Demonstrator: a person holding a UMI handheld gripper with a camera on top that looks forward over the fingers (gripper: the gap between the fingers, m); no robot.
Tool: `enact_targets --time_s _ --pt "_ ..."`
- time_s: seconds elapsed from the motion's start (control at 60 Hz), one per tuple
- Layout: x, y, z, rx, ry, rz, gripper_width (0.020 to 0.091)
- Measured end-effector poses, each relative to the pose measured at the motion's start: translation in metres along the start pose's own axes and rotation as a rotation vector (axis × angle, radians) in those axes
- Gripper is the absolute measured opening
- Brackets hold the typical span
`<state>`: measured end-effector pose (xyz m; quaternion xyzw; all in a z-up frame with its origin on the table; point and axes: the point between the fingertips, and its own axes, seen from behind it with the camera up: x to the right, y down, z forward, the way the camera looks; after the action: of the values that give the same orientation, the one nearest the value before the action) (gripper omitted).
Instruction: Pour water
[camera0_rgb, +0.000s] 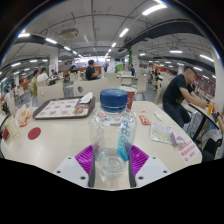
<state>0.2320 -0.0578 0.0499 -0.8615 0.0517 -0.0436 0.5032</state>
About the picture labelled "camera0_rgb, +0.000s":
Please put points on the ceiling lights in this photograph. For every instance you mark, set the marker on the ceiling lights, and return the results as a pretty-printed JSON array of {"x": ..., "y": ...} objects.
[{"x": 153, "y": 9}]

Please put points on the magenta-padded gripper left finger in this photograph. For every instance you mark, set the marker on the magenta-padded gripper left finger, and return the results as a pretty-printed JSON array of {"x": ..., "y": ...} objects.
[{"x": 71, "y": 168}]

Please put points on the white red printed table sticker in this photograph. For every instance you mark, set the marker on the white red printed table sticker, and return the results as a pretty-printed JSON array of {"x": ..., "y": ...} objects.
[{"x": 188, "y": 151}]

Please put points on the dark food tray with liner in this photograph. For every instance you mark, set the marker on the dark food tray with liner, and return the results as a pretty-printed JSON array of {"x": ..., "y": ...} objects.
[{"x": 56, "y": 108}]

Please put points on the ceiling air conditioner unit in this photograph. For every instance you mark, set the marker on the ceiling air conditioner unit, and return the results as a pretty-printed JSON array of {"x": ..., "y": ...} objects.
[{"x": 70, "y": 33}]

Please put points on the person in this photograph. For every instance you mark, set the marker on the person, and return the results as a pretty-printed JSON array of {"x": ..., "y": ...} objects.
[
  {"x": 42, "y": 76},
  {"x": 90, "y": 71},
  {"x": 213, "y": 133},
  {"x": 178, "y": 93},
  {"x": 33, "y": 83}
]

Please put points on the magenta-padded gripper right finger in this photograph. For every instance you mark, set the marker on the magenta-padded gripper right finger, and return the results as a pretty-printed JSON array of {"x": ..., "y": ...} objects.
[{"x": 151, "y": 168}]

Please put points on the purple packet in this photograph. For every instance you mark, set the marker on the purple packet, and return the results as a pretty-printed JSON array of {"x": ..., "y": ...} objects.
[{"x": 177, "y": 139}]

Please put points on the beige chair with round hole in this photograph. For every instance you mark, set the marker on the beige chair with round hole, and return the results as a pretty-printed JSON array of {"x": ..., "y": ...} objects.
[
  {"x": 50, "y": 93},
  {"x": 91, "y": 87}
]

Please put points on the white crumpled napkin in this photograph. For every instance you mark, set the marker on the white crumpled napkin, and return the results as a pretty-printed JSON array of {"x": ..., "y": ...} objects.
[{"x": 86, "y": 98}]

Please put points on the clear blue-capped water bottle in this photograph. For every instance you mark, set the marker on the clear blue-capped water bottle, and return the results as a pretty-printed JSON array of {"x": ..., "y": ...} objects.
[{"x": 111, "y": 133}]

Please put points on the flat round red coaster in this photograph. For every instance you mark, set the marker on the flat round red coaster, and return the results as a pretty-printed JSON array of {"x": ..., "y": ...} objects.
[{"x": 34, "y": 133}]

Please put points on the red ketchup packet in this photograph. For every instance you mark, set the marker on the red ketchup packet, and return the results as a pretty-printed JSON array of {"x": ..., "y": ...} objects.
[{"x": 144, "y": 120}]

